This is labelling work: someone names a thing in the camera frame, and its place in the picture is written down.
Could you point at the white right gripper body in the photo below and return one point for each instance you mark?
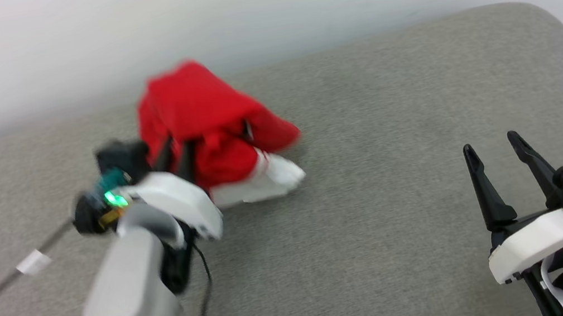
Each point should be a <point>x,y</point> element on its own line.
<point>537,241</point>

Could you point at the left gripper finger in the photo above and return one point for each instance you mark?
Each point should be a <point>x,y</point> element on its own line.
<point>164,157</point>
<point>187,164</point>

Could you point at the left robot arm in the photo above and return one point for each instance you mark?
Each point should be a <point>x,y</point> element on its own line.
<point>125,313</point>

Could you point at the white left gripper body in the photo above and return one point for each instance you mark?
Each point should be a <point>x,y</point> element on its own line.
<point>181,202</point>

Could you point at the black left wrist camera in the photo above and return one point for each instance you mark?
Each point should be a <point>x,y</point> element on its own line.
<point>123,156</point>

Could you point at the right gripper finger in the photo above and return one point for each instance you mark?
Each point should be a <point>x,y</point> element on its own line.
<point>537,168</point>
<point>491,198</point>

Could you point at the teal left camera connector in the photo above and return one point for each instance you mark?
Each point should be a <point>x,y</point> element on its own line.
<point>113,180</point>

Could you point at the red white basketball jersey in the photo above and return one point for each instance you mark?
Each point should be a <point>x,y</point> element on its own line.
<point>194,104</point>

